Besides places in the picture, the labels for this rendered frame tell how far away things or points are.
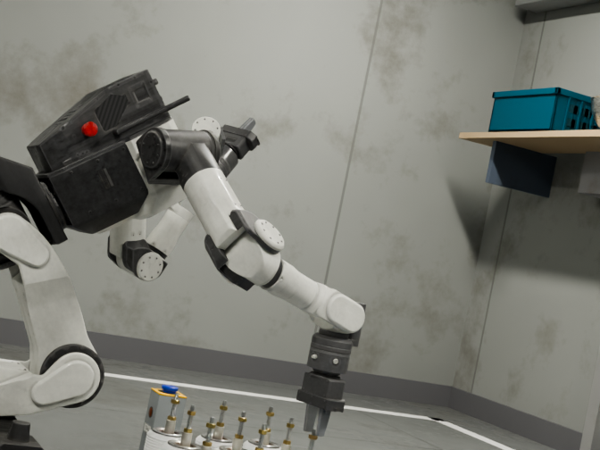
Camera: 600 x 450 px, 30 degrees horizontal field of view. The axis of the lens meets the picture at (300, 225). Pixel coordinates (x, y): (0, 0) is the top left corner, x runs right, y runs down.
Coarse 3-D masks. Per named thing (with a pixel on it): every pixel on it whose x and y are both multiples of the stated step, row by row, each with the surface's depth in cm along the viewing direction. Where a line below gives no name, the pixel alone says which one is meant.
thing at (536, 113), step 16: (496, 96) 563; (512, 96) 552; (528, 96) 540; (544, 96) 529; (560, 96) 521; (576, 96) 523; (496, 112) 562; (512, 112) 549; (528, 112) 538; (544, 112) 526; (560, 112) 521; (576, 112) 525; (496, 128) 559; (512, 128) 547; (528, 128) 535; (544, 128) 524; (560, 128) 522; (576, 128) 525; (592, 128) 530
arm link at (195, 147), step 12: (168, 132) 228; (180, 132) 231; (192, 132) 233; (204, 132) 235; (180, 144) 228; (192, 144) 230; (204, 144) 233; (180, 156) 228; (192, 156) 228; (204, 156) 229; (168, 168) 229; (180, 168) 229; (192, 168) 227; (204, 168) 227; (180, 180) 229
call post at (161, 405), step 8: (152, 392) 265; (152, 400) 264; (160, 400) 260; (168, 400) 261; (184, 400) 262; (152, 408) 262; (160, 408) 260; (168, 408) 261; (176, 408) 262; (184, 408) 263; (152, 416) 261; (160, 416) 260; (176, 416) 262; (144, 424) 266; (152, 424) 260; (160, 424) 260; (176, 424) 262; (144, 432) 264; (144, 440) 263
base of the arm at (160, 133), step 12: (156, 132) 227; (144, 144) 230; (156, 144) 227; (168, 144) 226; (216, 144) 234; (144, 156) 230; (156, 156) 227; (168, 156) 226; (216, 156) 234; (144, 168) 232; (156, 168) 228; (156, 180) 232; (168, 180) 234
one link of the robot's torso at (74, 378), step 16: (0, 368) 238; (16, 368) 241; (64, 368) 239; (80, 368) 240; (96, 368) 243; (0, 384) 237; (16, 384) 236; (32, 384) 237; (48, 384) 238; (64, 384) 239; (80, 384) 241; (96, 384) 243; (0, 400) 237; (16, 400) 237; (32, 400) 237; (48, 400) 238; (64, 400) 240; (80, 400) 242
